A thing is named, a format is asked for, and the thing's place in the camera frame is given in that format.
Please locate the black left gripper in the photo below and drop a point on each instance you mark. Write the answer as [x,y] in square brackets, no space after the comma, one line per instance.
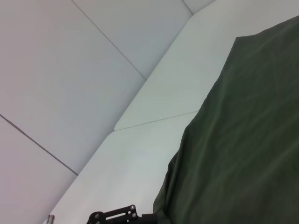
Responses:
[97,219]

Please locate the dark green FREE t-shirt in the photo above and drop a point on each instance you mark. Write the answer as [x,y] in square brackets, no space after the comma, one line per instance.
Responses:
[233,140]

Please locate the silver clamp bolt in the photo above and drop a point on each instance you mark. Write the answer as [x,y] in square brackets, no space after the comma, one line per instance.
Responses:
[51,219]

